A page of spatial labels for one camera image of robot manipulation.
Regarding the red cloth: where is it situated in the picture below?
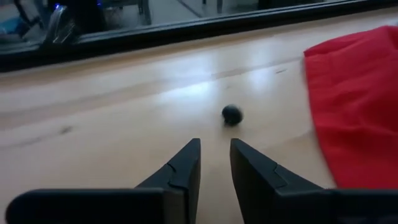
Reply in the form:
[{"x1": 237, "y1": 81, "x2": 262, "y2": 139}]
[{"x1": 303, "y1": 25, "x2": 398, "y2": 190}]

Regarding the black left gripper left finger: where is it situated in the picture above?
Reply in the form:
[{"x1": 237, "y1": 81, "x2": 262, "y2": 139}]
[{"x1": 6, "y1": 138, "x2": 201, "y2": 224}]

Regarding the small dark round berry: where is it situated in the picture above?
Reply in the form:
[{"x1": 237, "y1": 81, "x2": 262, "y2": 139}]
[{"x1": 221, "y1": 103, "x2": 244, "y2": 126}]

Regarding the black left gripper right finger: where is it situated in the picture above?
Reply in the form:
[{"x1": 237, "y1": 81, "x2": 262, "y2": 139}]
[{"x1": 229, "y1": 138, "x2": 398, "y2": 224}]

